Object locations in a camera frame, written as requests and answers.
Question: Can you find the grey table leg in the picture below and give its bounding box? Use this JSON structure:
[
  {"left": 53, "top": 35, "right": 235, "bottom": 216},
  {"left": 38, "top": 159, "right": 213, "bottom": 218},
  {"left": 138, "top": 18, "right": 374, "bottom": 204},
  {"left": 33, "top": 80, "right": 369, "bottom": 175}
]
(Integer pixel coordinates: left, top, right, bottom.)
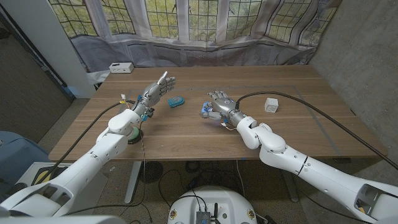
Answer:
[{"left": 278, "top": 169, "right": 300, "bottom": 203}]

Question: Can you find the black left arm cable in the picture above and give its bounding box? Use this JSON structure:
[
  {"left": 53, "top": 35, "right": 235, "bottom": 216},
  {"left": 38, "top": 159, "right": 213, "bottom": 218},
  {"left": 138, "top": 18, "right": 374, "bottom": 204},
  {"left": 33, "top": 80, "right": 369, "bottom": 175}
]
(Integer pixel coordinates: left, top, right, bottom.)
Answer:
[{"left": 37, "top": 101, "right": 137, "bottom": 184}]

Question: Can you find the teal flip phone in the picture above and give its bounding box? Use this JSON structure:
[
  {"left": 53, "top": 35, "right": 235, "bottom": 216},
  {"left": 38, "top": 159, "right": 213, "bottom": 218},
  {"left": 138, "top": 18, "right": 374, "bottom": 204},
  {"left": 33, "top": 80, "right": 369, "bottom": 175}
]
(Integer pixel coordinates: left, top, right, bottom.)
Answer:
[{"left": 168, "top": 96, "right": 185, "bottom": 108}]

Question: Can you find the white table leg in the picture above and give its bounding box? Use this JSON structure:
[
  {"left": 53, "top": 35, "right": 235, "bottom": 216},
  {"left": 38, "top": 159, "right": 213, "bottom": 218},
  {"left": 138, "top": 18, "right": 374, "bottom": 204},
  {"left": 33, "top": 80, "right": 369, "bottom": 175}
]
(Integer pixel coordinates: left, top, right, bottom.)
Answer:
[{"left": 124, "top": 161, "right": 142, "bottom": 205}]

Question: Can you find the white cube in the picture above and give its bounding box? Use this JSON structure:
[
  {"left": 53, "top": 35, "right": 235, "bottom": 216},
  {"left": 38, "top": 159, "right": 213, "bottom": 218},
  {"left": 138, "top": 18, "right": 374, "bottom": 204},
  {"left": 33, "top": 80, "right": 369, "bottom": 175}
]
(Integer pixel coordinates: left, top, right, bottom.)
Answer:
[{"left": 264, "top": 97, "right": 279, "bottom": 113}]

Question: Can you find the blue fabric seat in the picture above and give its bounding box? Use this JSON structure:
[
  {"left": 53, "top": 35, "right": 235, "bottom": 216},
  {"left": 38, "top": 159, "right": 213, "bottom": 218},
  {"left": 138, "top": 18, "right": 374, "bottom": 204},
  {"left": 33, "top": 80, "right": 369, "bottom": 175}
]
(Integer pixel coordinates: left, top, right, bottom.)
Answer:
[{"left": 0, "top": 130, "right": 50, "bottom": 200}]

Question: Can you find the black round floor grille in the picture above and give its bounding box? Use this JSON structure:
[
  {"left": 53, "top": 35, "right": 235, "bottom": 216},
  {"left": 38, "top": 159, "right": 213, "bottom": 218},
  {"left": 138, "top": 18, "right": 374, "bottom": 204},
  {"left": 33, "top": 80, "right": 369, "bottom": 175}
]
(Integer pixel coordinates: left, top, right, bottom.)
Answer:
[{"left": 139, "top": 161, "right": 164, "bottom": 184}]

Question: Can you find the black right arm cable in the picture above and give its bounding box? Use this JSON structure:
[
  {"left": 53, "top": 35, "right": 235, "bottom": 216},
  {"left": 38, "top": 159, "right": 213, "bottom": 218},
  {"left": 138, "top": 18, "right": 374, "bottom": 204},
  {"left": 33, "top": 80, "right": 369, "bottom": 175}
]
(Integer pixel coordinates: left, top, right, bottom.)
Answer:
[{"left": 235, "top": 90, "right": 398, "bottom": 171}]

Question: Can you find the yellow and black pedal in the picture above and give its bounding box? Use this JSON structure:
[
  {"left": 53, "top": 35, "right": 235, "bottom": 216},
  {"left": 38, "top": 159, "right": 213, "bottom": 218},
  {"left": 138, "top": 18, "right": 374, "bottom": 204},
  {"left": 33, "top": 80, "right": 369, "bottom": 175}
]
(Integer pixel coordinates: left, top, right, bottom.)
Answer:
[{"left": 32, "top": 166, "right": 71, "bottom": 185}]

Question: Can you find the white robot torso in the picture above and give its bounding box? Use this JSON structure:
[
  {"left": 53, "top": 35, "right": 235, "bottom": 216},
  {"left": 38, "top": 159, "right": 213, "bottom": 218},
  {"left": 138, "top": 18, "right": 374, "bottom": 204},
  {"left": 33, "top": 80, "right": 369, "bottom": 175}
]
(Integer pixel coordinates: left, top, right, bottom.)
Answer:
[{"left": 167, "top": 185, "right": 258, "bottom": 224}]

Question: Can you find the printed window backdrop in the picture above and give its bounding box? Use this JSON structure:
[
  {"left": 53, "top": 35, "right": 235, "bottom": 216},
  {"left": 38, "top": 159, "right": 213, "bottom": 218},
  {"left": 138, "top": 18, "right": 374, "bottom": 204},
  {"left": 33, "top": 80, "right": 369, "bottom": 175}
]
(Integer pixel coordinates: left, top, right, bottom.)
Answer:
[{"left": 48, "top": 0, "right": 343, "bottom": 74}]

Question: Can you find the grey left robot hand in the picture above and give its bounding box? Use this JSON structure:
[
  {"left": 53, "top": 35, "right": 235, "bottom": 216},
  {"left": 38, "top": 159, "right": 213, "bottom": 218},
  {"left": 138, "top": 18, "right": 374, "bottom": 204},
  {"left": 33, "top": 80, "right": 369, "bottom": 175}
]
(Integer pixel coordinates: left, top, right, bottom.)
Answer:
[{"left": 134, "top": 71, "right": 177, "bottom": 115}]

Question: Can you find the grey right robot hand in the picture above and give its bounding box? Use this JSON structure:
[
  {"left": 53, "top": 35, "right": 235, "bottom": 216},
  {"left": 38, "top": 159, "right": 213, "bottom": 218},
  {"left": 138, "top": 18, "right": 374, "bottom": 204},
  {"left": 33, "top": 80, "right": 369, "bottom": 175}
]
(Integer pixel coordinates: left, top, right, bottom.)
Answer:
[{"left": 200, "top": 90, "right": 248, "bottom": 127}]

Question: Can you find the white power box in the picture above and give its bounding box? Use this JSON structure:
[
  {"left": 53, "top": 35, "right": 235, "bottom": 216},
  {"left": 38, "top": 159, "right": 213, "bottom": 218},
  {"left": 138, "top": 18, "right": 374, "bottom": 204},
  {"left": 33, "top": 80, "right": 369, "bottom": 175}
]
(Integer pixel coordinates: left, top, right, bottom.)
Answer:
[{"left": 108, "top": 62, "right": 135, "bottom": 74}]

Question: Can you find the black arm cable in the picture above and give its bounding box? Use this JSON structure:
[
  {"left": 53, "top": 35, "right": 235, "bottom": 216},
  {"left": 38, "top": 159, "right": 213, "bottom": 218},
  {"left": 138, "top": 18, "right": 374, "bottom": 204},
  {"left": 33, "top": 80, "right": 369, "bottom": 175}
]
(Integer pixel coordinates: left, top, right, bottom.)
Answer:
[
  {"left": 235, "top": 90, "right": 398, "bottom": 171},
  {"left": 37, "top": 101, "right": 137, "bottom": 184}
]

